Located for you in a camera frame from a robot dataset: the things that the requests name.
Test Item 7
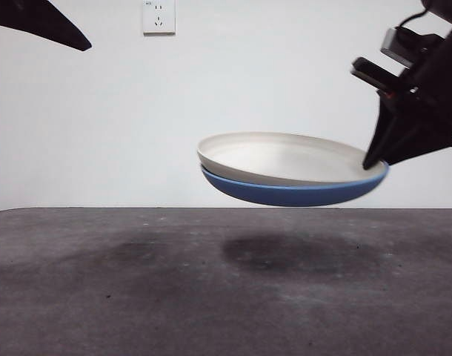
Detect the white round plate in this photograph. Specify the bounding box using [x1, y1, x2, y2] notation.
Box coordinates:
[196, 131, 388, 188]

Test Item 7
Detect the blue round plate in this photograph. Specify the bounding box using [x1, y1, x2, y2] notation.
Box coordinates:
[200, 159, 391, 208]

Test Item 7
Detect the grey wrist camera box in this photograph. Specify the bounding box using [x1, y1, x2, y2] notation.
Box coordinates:
[380, 27, 429, 69]

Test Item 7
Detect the thin black camera cable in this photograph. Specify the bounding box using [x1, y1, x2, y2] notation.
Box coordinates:
[396, 9, 431, 30]

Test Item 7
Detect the white wall socket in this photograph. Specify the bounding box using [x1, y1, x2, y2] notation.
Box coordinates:
[142, 0, 176, 37]

